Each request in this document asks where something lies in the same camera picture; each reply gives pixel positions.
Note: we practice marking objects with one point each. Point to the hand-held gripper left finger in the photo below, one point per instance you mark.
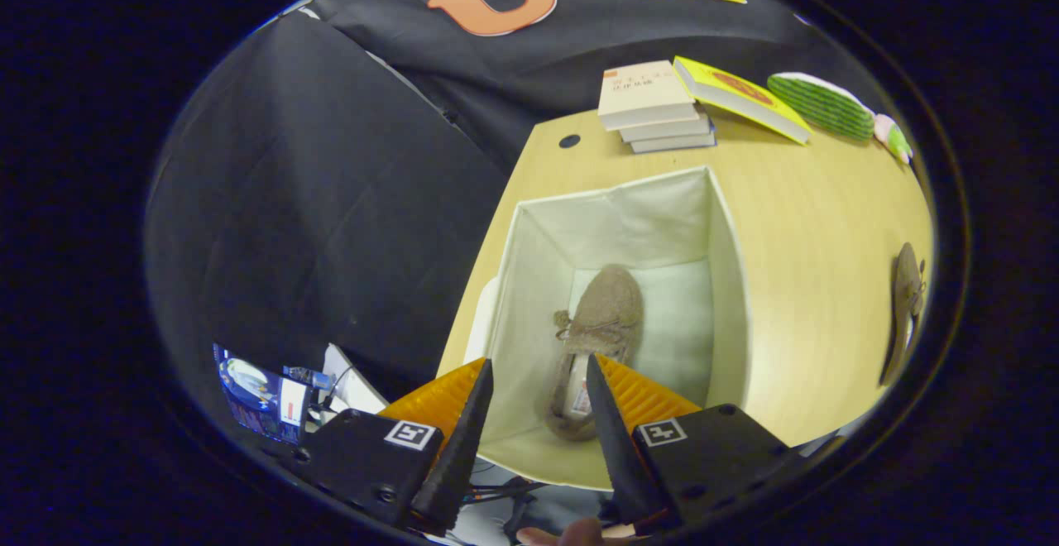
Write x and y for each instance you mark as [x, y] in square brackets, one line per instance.
[455, 463]

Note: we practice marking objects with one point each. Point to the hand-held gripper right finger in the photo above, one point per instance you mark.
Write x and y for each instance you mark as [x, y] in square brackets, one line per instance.
[620, 455]

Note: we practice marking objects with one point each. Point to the brown fuzzy shoe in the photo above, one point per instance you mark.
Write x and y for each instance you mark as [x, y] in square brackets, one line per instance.
[608, 306]
[906, 281]

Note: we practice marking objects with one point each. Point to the cream fabric storage box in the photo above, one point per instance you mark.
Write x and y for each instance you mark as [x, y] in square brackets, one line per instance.
[629, 215]

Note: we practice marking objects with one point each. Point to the white paper sheets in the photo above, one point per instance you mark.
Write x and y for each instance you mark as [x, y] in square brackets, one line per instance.
[352, 380]

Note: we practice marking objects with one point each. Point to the blue bottle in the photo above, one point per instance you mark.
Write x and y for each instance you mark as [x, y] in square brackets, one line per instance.
[310, 376]

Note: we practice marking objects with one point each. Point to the blue printed carton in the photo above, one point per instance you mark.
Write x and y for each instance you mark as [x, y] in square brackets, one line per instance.
[256, 393]

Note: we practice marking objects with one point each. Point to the black backdrop cloth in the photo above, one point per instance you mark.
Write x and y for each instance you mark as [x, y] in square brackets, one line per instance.
[314, 182]

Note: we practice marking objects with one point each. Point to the white book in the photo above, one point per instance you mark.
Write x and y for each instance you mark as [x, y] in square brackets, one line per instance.
[670, 128]
[678, 143]

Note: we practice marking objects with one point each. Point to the beige paperback book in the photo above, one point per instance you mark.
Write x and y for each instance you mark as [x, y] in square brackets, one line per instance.
[645, 91]

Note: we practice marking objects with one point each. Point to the yellow book with red seal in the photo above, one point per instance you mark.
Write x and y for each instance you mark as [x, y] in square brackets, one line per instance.
[736, 95]

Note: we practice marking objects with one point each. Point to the green striped watermelon plush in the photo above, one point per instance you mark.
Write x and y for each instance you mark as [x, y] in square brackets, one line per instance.
[819, 103]

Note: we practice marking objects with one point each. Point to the pink and green plush toy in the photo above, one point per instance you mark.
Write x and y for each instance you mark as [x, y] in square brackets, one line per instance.
[895, 139]

